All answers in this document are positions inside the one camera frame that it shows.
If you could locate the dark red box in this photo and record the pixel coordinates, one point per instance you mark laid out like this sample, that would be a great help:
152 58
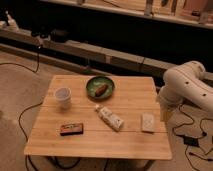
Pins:
71 129

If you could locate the brown sausage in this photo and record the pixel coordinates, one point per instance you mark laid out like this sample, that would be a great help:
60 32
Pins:
101 90

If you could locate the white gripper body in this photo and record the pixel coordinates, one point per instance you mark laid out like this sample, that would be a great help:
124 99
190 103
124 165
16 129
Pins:
169 101

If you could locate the white tube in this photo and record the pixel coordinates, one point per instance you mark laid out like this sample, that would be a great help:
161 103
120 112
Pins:
111 119

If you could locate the wooden table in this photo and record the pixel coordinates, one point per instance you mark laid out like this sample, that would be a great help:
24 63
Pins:
132 97

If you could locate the black power adapter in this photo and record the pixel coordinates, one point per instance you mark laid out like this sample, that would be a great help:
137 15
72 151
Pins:
191 141

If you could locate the black device on ledge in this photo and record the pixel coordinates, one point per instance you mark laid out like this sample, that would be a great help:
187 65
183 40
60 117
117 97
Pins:
60 36

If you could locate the green plate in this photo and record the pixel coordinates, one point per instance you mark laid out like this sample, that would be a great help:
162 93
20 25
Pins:
94 83

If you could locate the white bottle on ledge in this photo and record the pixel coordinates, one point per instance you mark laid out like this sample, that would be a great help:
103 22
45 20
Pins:
12 23

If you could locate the white sponge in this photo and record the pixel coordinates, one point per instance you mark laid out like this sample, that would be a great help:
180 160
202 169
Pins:
148 123

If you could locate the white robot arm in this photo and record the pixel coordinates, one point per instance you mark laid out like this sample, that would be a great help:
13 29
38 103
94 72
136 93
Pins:
184 82

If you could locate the white plastic cup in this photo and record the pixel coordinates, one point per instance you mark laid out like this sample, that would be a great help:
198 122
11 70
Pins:
63 97

